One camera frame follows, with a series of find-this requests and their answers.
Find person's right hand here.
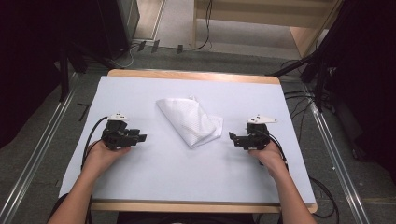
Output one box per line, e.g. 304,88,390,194
247,141,290,180

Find light wooden furniture frame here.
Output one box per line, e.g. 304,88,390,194
191,0,344,59

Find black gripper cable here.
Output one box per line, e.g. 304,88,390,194
80,116,109,171
266,133,340,219

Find aluminium floor rail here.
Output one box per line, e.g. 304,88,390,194
306,101,372,224
0,73,79,224

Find wooden table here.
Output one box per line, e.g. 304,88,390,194
89,68,318,215

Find black hanging cable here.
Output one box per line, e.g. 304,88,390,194
182,0,215,51

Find white table cover sheet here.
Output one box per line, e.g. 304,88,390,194
58,76,318,205

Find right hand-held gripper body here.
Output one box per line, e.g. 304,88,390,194
232,114,278,151

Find white floor cable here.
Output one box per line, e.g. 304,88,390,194
113,42,139,69

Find dark cabinet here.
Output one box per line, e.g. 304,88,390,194
94,0,141,61

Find person's black shirt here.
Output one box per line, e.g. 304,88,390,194
115,212,260,224

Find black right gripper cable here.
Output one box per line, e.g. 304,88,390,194
266,133,340,219

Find black floor cables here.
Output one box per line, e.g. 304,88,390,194
279,58,316,145

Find person's left hand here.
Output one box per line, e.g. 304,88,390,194
82,139,132,179

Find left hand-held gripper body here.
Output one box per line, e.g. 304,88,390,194
101,112,142,151

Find black metal stand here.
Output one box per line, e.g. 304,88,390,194
265,0,347,112

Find white textured cloth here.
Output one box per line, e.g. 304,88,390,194
155,96,224,149

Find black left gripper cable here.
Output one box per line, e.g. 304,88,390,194
80,116,109,171

